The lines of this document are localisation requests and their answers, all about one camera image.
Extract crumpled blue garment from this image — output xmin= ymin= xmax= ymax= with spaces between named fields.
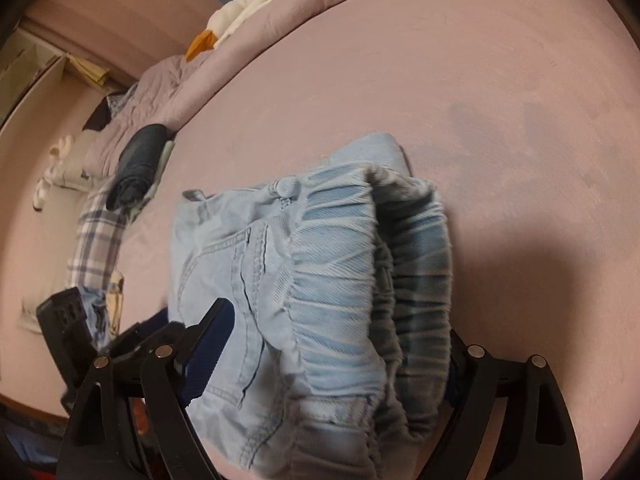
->
xmin=78 ymin=286 xmax=112 ymax=351

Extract pink quilted duvet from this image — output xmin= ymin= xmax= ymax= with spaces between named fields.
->
xmin=84 ymin=0 xmax=576 ymax=181

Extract folded dark denim garment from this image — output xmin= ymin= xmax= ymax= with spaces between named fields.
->
xmin=105 ymin=124 xmax=169 ymax=211

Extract plaid pillow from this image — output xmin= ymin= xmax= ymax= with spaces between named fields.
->
xmin=65 ymin=178 xmax=127 ymax=290

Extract small white plush toy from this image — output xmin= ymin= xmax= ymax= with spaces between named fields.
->
xmin=32 ymin=134 xmax=75 ymax=211

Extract folded pale green garment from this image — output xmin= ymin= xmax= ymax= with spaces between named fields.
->
xmin=126 ymin=141 xmax=175 ymax=224

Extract beige cloth item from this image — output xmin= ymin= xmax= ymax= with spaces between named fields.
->
xmin=105 ymin=270 xmax=124 ymax=337

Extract light blue denim pants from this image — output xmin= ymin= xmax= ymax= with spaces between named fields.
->
xmin=168 ymin=133 xmax=452 ymax=479

